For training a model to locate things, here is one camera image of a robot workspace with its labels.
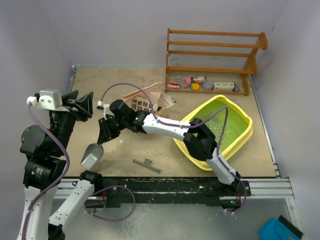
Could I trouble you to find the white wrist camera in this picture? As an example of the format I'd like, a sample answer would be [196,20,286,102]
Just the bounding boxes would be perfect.
[96,100,114,120]
[26,89,63,111]

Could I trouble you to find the pink patterned bottle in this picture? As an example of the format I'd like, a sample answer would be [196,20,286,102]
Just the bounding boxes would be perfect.
[183,75,206,85]

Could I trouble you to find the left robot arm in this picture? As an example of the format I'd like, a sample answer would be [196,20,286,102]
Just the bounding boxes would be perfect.
[17,90,103,240]

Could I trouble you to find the pink cat litter bag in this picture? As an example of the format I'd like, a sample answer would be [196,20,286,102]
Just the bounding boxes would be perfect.
[123,82,177,118]

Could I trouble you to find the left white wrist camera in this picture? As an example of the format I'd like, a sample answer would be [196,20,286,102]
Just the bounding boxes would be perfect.
[26,89,63,111]

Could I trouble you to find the orange wooden shelf rack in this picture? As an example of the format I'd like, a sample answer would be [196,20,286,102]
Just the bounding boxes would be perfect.
[164,28,268,96]

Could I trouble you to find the red white staples box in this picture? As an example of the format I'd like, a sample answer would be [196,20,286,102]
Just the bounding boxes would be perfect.
[166,82,180,89]

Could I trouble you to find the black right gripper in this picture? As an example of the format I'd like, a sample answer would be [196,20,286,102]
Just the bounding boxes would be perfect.
[98,115,129,144]

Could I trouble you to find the green litter pellets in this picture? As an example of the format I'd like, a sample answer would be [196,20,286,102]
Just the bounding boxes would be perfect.
[197,109,243,148]

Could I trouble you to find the pale green box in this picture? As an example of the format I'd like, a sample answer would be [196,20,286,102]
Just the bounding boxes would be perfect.
[213,82,235,92]

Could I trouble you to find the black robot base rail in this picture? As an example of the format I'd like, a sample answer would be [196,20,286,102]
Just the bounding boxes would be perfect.
[86,176,251,210]

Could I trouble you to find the silver metal scoop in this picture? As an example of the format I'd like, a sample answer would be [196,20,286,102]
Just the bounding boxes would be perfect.
[80,143,104,170]

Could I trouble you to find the yellow green litter box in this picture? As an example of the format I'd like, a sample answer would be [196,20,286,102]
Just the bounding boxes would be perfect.
[182,94,253,160]

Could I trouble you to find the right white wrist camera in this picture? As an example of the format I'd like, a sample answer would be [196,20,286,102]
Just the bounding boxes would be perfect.
[96,100,114,120]

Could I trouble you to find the white bag sealing clip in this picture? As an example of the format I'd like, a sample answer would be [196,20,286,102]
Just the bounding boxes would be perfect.
[133,158,162,174]

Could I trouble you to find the yellow grey eraser block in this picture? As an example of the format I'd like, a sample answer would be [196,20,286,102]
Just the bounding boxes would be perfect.
[190,83,200,91]

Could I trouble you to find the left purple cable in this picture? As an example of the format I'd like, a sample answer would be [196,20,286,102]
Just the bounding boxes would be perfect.
[22,102,136,240]

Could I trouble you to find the blue dustpan with brush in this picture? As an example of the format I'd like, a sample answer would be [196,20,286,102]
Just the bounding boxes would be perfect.
[258,215,304,240]

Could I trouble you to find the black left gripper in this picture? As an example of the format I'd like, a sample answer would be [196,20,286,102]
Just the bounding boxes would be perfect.
[50,89,93,154]

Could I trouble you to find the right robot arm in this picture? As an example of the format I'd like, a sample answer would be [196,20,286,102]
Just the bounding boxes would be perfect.
[97,99,241,196]

